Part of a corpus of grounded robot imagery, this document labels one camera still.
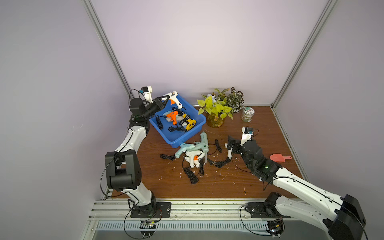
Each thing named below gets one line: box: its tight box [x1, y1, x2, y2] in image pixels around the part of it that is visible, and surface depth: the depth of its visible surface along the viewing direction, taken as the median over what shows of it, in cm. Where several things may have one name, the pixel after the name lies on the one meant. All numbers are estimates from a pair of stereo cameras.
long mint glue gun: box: [194, 131, 209, 164], surface depth 94 cm
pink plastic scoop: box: [269, 153, 293, 163], surface depth 92 cm
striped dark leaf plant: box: [225, 87, 246, 113], surface depth 95 cm
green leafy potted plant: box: [196, 88, 234, 128], surface depth 92 cm
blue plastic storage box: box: [149, 93, 207, 149], surface depth 106 cm
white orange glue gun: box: [184, 151, 206, 169], surface depth 91 cm
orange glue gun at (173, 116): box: [166, 110, 178, 125], surface depth 109 cm
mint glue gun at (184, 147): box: [174, 143, 195, 158], surface depth 94 cm
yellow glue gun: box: [186, 118, 197, 131], surface depth 107 cm
